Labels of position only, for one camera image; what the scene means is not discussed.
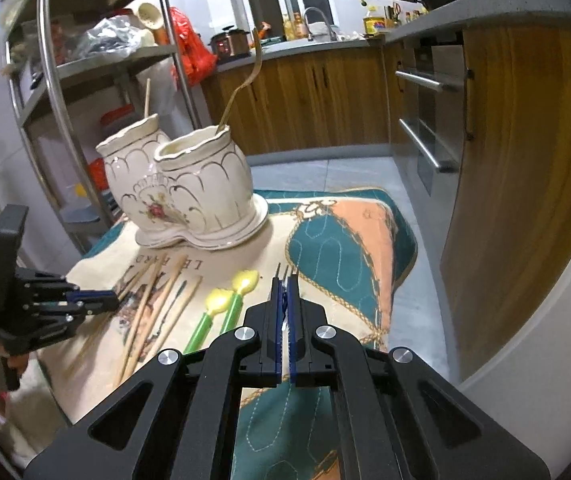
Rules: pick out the green yellow tulip spoon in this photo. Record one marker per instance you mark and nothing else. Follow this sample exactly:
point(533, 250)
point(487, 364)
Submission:
point(218, 301)
point(245, 281)

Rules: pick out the red lid plastic container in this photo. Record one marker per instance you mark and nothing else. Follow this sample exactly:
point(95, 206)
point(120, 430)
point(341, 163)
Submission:
point(118, 117)

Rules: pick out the steel shelf rack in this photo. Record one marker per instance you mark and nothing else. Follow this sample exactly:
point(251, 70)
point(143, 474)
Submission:
point(47, 75)

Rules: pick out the cream plastic ladle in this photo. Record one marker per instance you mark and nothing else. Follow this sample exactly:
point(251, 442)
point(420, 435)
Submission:
point(148, 16)

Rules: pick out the clear plastic bag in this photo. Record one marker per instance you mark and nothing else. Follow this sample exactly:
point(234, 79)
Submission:
point(107, 35)

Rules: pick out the printed teal and cream mat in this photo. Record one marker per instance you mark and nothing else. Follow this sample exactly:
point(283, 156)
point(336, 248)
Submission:
point(335, 240)

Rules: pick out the yellow label oil bottle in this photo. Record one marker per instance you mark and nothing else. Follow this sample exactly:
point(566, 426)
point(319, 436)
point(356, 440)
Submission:
point(374, 24)

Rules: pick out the white ceramic double utensil holder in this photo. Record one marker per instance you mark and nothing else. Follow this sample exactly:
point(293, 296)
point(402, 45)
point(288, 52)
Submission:
point(205, 185)

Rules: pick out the dark red pressure cooker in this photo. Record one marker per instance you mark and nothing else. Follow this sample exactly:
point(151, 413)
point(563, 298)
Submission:
point(230, 42)

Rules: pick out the silver metal fork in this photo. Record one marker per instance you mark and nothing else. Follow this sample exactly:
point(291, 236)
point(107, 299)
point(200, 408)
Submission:
point(286, 283)

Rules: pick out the wooden sink cabinet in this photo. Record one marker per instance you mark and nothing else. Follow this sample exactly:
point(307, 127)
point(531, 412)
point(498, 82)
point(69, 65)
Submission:
point(315, 100)

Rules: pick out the built-in steel oven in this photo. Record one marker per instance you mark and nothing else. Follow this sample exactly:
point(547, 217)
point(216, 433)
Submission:
point(433, 110)

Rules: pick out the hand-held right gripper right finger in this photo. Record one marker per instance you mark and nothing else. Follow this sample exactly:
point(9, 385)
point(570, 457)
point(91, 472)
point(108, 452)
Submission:
point(293, 332)

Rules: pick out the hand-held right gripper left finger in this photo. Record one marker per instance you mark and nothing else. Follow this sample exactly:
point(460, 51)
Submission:
point(279, 332)

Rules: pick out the red plastic bag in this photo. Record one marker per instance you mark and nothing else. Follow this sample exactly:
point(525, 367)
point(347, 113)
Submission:
point(190, 45)

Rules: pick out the steel kitchen faucet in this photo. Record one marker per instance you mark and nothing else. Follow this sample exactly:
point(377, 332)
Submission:
point(321, 22)

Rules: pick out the wooden stove cabinet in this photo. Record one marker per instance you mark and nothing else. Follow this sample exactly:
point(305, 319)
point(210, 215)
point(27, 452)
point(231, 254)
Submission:
point(515, 185)

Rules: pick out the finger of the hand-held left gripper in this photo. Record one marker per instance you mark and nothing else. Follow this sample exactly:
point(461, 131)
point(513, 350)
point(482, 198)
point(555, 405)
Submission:
point(55, 317)
point(95, 296)

